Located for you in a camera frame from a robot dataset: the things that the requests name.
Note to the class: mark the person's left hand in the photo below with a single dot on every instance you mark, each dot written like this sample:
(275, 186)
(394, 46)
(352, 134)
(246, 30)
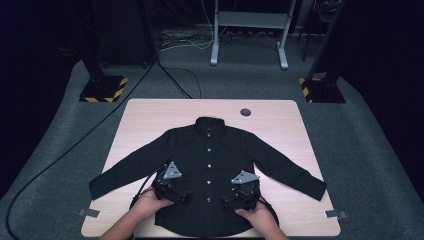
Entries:
(148, 203)

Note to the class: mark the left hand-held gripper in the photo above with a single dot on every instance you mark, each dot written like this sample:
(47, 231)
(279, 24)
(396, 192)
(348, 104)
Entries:
(171, 171)

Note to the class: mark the black stand with striped base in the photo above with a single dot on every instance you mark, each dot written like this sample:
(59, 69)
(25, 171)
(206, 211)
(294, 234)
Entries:
(103, 88)
(321, 90)

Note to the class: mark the round grey table grommet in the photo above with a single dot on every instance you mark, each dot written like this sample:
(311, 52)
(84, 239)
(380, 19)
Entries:
(245, 112)

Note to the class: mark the black button-up shirt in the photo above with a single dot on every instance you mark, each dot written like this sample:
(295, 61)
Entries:
(208, 146)

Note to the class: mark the grey tape strip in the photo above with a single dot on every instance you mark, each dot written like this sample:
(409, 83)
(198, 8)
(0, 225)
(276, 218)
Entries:
(336, 214)
(89, 212)

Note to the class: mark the white metal desk frame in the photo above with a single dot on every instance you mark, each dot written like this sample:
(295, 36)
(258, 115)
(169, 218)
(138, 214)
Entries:
(250, 20)

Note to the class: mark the person's right hand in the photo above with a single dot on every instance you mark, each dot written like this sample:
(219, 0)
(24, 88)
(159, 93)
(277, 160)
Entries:
(261, 216)

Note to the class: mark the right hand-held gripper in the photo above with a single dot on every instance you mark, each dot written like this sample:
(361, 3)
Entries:
(245, 178)

